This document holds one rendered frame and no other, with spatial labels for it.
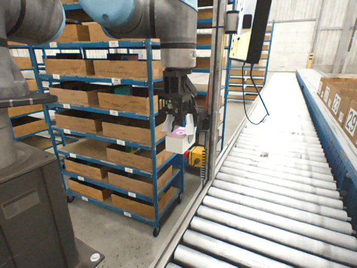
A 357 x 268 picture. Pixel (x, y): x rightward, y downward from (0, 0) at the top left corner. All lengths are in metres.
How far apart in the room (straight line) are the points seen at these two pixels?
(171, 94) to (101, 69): 0.97
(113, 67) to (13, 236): 1.06
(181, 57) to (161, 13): 0.10
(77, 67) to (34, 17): 1.03
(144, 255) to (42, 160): 1.26
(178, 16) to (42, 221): 0.53
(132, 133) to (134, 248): 0.82
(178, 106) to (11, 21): 0.37
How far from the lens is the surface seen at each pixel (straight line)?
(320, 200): 1.04
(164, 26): 0.54
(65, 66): 1.70
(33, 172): 0.52
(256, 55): 0.83
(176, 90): 0.56
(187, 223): 0.79
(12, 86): 0.48
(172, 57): 0.53
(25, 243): 0.58
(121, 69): 1.36
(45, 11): 0.64
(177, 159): 2.30
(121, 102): 1.40
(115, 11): 0.41
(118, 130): 1.48
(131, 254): 1.70
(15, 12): 0.56
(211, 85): 0.85
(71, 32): 1.59
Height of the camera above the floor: 1.29
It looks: 21 degrees down
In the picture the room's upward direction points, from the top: straight up
